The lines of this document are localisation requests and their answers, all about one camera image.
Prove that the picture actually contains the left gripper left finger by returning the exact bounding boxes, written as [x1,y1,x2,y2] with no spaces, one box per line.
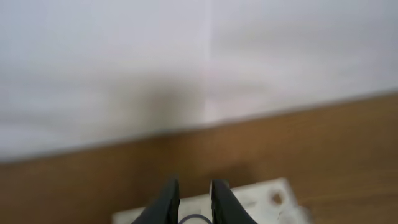
[131,177,181,224]

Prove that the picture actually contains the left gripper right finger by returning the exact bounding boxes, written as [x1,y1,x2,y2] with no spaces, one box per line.
[211,179,259,224]

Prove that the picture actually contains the clear test tube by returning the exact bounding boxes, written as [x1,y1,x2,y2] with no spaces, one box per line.
[178,213,213,224]

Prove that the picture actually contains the white test tube rack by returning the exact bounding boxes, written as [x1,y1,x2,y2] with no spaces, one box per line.
[111,177,313,224]

